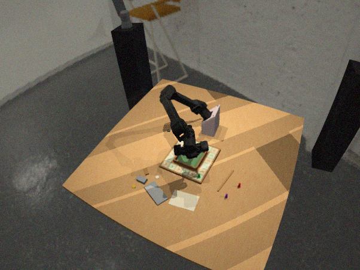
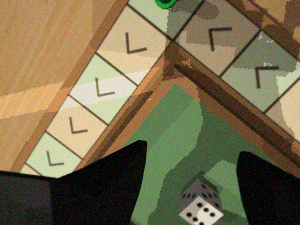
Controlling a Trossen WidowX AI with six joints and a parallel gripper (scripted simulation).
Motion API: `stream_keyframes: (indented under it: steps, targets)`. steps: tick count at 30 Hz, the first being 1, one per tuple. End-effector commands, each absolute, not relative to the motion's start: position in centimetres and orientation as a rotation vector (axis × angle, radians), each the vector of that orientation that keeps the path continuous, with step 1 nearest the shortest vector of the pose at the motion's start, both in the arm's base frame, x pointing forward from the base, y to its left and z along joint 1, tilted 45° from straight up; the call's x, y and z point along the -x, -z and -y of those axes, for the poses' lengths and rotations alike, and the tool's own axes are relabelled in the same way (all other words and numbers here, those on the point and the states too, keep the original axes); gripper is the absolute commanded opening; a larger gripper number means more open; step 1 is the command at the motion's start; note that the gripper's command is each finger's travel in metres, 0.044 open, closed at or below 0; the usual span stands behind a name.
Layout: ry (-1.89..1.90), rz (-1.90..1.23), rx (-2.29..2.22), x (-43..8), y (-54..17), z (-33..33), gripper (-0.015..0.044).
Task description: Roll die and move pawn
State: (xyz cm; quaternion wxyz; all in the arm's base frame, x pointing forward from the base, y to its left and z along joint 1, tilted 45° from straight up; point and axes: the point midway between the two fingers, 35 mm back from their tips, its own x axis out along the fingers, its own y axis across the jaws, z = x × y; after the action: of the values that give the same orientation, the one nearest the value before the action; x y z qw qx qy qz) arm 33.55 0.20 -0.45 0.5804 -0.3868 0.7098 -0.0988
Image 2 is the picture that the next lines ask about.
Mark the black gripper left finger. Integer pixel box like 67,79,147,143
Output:
0,140,147,225

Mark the white die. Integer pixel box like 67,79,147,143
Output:
179,179,224,225

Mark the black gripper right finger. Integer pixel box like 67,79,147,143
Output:
236,151,300,225

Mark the green game pawn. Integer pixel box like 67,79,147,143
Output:
155,0,177,9

